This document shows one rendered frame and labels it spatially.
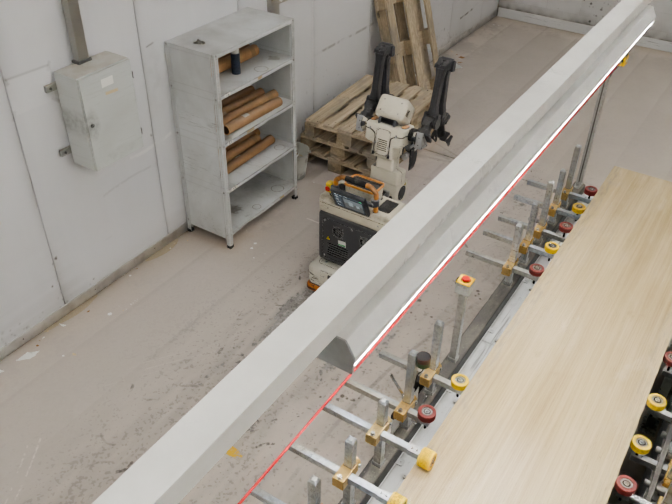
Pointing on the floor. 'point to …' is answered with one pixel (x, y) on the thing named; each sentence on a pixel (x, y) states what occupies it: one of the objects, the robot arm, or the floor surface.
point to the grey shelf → (189, 97)
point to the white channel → (350, 294)
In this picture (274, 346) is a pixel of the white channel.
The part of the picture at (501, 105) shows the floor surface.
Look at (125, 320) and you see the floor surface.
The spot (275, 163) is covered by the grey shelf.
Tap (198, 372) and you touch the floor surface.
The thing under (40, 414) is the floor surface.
